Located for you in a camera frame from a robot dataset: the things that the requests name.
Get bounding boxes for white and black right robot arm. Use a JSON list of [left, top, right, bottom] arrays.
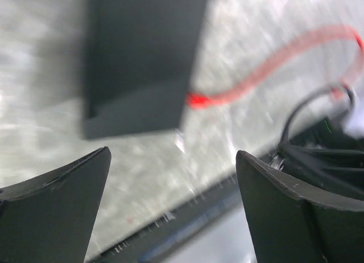
[[276, 103, 363, 200]]

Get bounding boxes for black ethernet cable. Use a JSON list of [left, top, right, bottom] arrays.
[[280, 85, 356, 146]]

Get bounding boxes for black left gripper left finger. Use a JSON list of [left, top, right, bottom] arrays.
[[1, 147, 111, 263]]

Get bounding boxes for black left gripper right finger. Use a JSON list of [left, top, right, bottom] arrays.
[[236, 151, 363, 262]]

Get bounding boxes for red ethernet cable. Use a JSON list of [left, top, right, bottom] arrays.
[[186, 23, 364, 110]]

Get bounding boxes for black network switch box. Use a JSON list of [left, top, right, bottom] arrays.
[[82, 0, 208, 139]]

